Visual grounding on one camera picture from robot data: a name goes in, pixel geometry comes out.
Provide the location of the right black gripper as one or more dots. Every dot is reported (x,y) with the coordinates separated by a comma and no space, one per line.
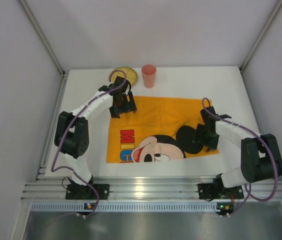
(206,139)

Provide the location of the orange cartoon mouse cloth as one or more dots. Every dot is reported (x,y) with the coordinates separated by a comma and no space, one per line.
(161,130)

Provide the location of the perforated metal cable strip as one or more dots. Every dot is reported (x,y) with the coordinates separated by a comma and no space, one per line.
(218,207)

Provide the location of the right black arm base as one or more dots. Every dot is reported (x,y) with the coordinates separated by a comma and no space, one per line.
(209,192)

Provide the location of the woven bamboo round plate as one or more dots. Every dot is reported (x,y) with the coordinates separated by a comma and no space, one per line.
(131,74)

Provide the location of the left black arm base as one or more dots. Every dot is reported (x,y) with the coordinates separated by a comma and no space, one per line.
(83,192)

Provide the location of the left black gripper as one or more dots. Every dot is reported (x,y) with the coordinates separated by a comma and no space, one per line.
(123,107)

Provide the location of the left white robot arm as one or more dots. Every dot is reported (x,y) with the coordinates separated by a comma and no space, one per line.
(72,130)

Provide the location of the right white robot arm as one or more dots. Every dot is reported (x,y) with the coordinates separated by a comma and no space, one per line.
(260,157)

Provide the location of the pink plastic cup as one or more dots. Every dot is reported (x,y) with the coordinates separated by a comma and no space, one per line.
(148,72)

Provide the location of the aluminium mounting rail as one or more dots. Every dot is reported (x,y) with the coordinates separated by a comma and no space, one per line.
(126,188)

